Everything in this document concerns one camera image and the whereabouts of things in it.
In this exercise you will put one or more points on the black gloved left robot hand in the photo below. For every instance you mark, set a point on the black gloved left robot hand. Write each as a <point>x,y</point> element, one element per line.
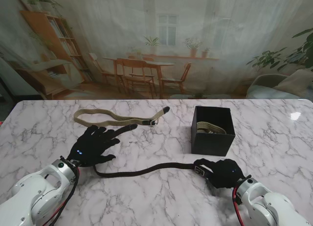
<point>93,147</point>

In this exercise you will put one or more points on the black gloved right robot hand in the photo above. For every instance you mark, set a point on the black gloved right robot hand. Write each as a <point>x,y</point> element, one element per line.
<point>222,173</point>

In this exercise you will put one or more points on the beige braided belt silver buckle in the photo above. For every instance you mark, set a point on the beige braided belt silver buckle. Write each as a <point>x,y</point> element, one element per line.
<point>83,112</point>
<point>210,128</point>

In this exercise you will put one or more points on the black woven belt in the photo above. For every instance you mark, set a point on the black woven belt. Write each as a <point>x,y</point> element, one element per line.
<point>151,169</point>

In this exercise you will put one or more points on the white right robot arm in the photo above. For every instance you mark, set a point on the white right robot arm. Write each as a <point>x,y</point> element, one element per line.
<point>269,204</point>

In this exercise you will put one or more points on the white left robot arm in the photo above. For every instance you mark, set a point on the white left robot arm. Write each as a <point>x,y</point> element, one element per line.
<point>31,196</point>

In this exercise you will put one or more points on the black square storage box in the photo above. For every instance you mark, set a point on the black square storage box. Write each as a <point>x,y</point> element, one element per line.
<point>215,142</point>

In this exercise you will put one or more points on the printed room scene backdrop curtain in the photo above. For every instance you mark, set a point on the printed room scene backdrop curtain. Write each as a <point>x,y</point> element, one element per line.
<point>156,15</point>

